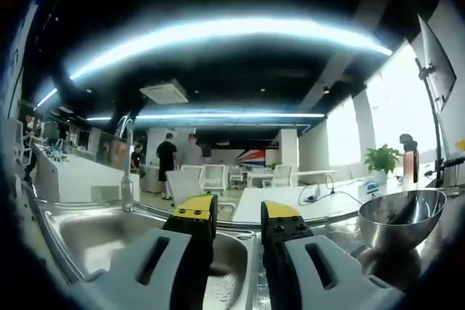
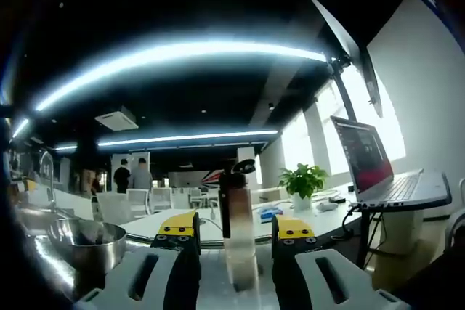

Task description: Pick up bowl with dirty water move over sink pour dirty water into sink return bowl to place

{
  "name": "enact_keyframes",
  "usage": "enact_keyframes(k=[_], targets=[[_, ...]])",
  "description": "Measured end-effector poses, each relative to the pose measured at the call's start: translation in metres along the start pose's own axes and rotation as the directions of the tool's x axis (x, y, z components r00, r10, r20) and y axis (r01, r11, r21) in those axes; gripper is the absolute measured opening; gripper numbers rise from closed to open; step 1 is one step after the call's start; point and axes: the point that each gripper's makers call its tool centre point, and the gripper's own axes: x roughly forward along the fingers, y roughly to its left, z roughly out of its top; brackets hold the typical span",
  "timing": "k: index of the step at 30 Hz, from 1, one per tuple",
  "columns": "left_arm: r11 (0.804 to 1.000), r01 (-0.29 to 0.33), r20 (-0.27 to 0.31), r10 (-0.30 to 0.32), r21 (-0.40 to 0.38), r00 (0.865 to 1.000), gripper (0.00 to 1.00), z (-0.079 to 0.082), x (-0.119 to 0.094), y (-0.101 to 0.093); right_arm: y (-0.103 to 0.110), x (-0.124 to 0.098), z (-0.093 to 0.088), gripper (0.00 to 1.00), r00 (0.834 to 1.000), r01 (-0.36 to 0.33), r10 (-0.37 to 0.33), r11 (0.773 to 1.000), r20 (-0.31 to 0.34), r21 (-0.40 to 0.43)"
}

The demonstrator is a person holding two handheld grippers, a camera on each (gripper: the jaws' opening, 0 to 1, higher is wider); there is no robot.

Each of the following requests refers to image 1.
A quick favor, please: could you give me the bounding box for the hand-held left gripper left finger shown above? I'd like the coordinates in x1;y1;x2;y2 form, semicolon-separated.
78;193;219;310

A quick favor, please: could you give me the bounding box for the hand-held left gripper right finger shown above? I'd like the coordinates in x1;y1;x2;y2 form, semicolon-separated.
260;200;406;310

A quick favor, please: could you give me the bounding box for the stainless steel sink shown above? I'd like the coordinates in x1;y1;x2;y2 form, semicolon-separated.
32;193;465;310

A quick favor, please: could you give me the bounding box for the stainless steel bowl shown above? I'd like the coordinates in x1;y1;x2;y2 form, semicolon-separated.
357;189;448;258

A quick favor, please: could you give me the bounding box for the chrome sink faucet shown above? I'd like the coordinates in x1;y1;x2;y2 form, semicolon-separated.
115;114;136;213

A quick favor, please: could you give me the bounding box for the red water bottle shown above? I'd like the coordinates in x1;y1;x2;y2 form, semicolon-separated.
399;133;420;184

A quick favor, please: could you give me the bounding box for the white desk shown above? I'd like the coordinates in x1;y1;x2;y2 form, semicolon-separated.
232;171;440;224

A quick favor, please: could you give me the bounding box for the white power strip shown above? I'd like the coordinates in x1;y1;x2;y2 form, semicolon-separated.
304;184;323;202

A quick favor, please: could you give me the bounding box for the red blue striped banner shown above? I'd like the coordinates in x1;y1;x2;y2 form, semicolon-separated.
235;149;267;170

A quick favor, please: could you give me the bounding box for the white long counter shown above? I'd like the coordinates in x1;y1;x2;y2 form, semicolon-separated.
32;142;141;203

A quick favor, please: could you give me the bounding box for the potted green plant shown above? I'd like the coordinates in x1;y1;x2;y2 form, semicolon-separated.
363;144;403;184

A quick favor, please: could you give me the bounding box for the ceiling air conditioner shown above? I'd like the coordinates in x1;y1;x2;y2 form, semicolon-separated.
139;78;190;105

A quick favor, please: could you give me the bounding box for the computer monitor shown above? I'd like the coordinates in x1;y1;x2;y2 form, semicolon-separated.
416;14;458;113

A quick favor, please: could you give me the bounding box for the black cable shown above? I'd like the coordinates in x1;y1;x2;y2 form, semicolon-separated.
298;174;364;204

